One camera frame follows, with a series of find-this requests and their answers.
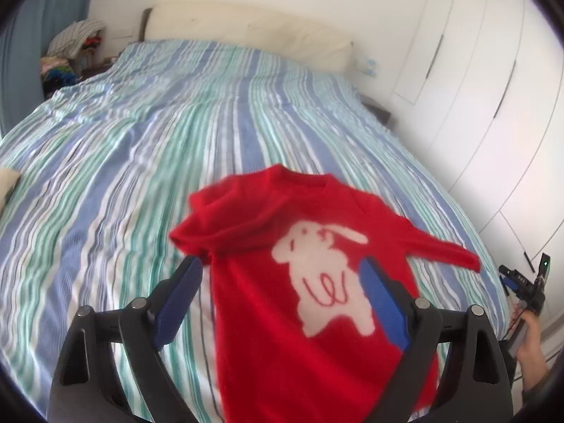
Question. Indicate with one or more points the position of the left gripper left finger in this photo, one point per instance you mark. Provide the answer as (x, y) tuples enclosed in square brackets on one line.
[(86, 386)]

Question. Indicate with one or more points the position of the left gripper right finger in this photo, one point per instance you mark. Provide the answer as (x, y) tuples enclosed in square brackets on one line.
[(456, 351)]

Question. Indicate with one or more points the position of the red sweater with white dog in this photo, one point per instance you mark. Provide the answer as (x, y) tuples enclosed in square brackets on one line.
[(296, 337)]

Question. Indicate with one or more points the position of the pile of clothes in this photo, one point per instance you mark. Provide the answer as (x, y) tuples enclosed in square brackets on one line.
[(68, 54)]

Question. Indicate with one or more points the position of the right hand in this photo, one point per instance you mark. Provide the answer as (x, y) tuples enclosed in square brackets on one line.
[(529, 356)]

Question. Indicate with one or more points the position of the white wardrobe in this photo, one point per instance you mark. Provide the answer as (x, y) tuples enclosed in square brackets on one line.
[(480, 103)]

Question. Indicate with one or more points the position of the striped blue green bedspread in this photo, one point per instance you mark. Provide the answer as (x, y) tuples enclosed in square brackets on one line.
[(106, 168)]

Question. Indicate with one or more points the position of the patterned cushion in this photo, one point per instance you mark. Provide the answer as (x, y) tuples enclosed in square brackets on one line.
[(8, 181)]

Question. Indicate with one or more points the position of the blue curtain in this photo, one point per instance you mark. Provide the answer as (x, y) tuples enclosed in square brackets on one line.
[(24, 39)]

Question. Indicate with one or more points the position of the wall socket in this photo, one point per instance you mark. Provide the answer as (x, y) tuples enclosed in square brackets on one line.
[(367, 66)]

